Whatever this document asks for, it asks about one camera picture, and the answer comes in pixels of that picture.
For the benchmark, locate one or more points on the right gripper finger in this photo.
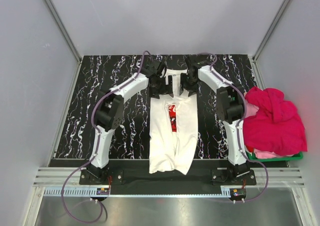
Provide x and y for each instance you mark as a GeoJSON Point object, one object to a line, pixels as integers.
{"type": "Point", "coordinates": [192, 92]}
{"type": "Point", "coordinates": [182, 83]}

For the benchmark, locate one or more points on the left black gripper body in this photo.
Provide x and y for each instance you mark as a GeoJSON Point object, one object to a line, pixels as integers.
{"type": "Point", "coordinates": [159, 86]}

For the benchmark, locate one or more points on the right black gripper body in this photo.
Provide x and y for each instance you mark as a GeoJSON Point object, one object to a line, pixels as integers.
{"type": "Point", "coordinates": [191, 83]}

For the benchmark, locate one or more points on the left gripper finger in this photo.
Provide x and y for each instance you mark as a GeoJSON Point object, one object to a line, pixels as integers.
{"type": "Point", "coordinates": [169, 86]}
{"type": "Point", "coordinates": [154, 95]}

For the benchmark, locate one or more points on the white Coca-Cola t-shirt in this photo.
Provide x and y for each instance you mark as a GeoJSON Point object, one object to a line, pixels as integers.
{"type": "Point", "coordinates": [173, 129]}

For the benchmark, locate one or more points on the green plastic basket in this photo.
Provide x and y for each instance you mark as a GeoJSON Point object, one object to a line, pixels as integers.
{"type": "Point", "coordinates": [297, 155]}

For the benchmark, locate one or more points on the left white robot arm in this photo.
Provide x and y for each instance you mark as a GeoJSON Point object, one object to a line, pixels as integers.
{"type": "Point", "coordinates": [107, 115]}

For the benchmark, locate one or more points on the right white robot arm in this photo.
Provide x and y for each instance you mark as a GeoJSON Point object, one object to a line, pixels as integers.
{"type": "Point", "coordinates": [230, 109]}

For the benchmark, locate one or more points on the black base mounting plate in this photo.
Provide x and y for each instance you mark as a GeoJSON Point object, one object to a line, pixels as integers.
{"type": "Point", "coordinates": [132, 178]}

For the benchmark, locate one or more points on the magenta t-shirt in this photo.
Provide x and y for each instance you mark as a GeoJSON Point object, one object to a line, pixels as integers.
{"type": "Point", "coordinates": [273, 124]}

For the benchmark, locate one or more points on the left small circuit board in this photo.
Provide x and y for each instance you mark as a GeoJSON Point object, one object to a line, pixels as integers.
{"type": "Point", "coordinates": [103, 191]}

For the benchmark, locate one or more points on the small circuit board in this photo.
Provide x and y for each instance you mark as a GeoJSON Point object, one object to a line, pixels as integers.
{"type": "Point", "coordinates": [238, 192]}
{"type": "Point", "coordinates": [103, 191]}

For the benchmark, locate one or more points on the right small circuit board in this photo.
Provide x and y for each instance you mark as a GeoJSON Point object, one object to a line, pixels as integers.
{"type": "Point", "coordinates": [238, 192]}

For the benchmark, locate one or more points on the right corner aluminium post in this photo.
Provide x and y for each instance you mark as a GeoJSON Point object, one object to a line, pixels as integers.
{"type": "Point", "coordinates": [279, 14]}

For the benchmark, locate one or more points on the corner aluminium post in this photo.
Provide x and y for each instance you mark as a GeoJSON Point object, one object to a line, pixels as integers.
{"type": "Point", "coordinates": [63, 30]}
{"type": "Point", "coordinates": [279, 14]}

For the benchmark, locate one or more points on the left corner aluminium post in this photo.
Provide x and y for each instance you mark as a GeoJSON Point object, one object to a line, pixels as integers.
{"type": "Point", "coordinates": [63, 30]}

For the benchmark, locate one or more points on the aluminium rail frame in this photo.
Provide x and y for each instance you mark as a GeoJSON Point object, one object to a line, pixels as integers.
{"type": "Point", "coordinates": [64, 182]}

